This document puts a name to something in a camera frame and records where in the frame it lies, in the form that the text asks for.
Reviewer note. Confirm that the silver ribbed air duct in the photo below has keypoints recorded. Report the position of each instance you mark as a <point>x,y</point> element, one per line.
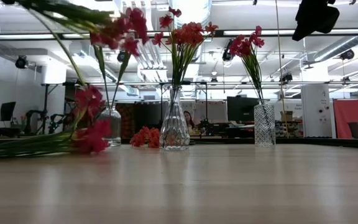
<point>337,46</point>

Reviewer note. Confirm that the distant black metal frame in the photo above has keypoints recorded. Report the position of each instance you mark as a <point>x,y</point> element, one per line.
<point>45,102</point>

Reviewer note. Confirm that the black aluminium table frame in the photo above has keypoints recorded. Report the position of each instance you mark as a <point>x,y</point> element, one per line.
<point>306,141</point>

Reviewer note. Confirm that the orange partition wall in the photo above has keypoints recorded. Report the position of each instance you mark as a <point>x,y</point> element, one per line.
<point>350,115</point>

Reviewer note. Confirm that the diamond-cut cylindrical glass vase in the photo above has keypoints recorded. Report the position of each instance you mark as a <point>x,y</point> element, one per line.
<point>264,124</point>

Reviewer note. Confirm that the round clear glass bottle vase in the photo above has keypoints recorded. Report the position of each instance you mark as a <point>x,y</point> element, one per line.
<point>115,124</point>

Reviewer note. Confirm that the brown cardboard box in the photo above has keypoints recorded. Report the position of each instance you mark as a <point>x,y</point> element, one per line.
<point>287,115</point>

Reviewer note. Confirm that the orange artificial flower bunch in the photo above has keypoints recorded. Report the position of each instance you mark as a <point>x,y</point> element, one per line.
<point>145,138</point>
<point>188,32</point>

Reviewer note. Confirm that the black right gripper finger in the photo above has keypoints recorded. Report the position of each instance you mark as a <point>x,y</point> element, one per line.
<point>308,21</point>
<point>329,18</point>

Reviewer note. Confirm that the large black monitor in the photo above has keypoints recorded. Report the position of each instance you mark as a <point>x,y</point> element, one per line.
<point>241,109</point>

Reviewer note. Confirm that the background black robot arm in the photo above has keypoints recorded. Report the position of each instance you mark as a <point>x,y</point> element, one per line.
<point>207,126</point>
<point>39,119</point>

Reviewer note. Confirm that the large round ventilation duct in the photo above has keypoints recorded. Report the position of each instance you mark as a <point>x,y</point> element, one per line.
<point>194,12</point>

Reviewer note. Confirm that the faceted flared clear glass vase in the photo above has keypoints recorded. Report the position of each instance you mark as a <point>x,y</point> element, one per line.
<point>174,130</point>

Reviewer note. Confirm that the small black monitor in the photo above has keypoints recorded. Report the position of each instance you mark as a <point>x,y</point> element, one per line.
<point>6,111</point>

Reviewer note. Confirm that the person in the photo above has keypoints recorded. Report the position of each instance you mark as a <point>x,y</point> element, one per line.
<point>190,121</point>

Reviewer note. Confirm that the black ceiling-mounted camera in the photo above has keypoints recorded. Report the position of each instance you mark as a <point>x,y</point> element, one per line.
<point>226,56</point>
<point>346,54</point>
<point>20,62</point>
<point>286,77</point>

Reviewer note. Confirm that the white cylindrical machine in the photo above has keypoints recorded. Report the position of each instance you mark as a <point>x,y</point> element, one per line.
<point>317,110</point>

